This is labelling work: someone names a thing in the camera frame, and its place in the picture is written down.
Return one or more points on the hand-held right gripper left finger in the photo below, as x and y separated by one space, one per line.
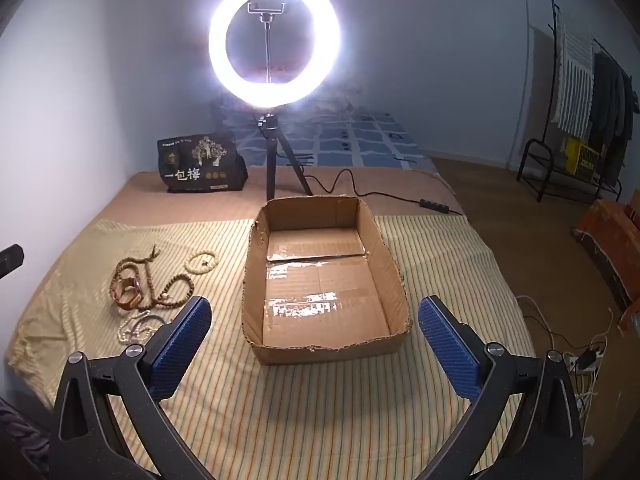
182 345

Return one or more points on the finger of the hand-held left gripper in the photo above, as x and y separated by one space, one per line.
10 257

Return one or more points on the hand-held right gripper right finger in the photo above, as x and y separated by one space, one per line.
445 345

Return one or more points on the thin dark bangle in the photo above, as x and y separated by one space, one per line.
150 316

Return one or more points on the cardboard box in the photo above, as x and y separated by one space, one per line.
320 280

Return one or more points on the yellow striped cloth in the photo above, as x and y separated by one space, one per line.
300 410

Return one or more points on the white power strip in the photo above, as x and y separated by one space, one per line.
582 360

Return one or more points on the tan bed sheet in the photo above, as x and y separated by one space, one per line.
150 195

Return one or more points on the dark striped cloth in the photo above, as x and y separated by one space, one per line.
15 435

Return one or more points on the black printed gift box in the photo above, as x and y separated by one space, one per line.
200 165

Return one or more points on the orange cloth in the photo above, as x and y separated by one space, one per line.
610 230

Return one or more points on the black tripod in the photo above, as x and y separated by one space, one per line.
271 160

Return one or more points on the blue checked bedding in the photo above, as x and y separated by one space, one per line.
360 140

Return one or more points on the yellow box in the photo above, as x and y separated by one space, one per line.
585 157

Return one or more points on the dark hanging clothes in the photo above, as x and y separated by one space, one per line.
607 110

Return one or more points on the striped hanging towel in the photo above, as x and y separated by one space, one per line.
575 75

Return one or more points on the phone holder clamp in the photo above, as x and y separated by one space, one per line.
267 19

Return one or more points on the black clothes rack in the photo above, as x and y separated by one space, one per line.
551 10

